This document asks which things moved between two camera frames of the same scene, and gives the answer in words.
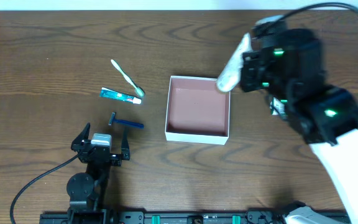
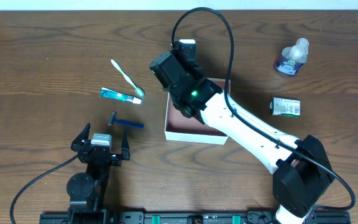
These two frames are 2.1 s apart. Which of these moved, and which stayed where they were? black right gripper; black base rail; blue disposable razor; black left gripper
Moved: black right gripper
Stayed: black left gripper; blue disposable razor; black base rail
